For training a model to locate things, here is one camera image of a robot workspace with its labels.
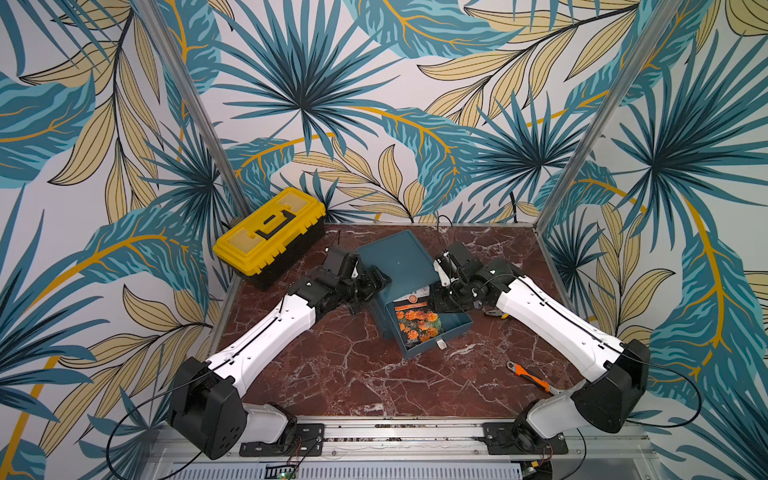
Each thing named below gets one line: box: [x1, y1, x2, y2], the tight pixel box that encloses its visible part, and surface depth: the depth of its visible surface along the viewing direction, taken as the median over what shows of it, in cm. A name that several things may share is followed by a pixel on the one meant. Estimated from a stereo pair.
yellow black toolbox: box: [213, 187, 327, 291], surface depth 97 cm
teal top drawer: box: [385, 300, 473, 359], surface depth 77 cm
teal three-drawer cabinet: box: [355, 230, 467, 358], surface depth 80 cm
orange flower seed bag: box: [393, 286, 443, 349], surface depth 80 cm
